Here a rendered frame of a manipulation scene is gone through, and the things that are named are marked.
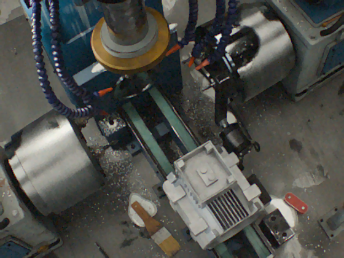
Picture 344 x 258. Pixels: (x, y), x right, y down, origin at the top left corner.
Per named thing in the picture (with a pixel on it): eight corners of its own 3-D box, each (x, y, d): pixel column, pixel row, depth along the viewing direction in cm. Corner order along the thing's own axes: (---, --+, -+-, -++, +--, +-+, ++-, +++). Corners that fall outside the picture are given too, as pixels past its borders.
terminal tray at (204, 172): (174, 172, 126) (172, 162, 120) (211, 149, 128) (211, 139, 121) (200, 211, 122) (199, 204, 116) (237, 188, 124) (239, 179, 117)
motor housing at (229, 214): (164, 196, 140) (158, 176, 122) (223, 161, 143) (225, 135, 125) (203, 255, 133) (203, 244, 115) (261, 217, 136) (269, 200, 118)
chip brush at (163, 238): (126, 208, 152) (126, 207, 151) (139, 198, 153) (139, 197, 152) (170, 258, 145) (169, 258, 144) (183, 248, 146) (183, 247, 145)
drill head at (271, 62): (171, 69, 155) (164, 24, 132) (274, 13, 161) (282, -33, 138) (217, 133, 147) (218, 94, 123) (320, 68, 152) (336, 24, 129)
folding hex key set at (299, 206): (281, 199, 149) (282, 198, 148) (287, 191, 150) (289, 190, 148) (303, 216, 147) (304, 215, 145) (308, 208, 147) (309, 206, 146)
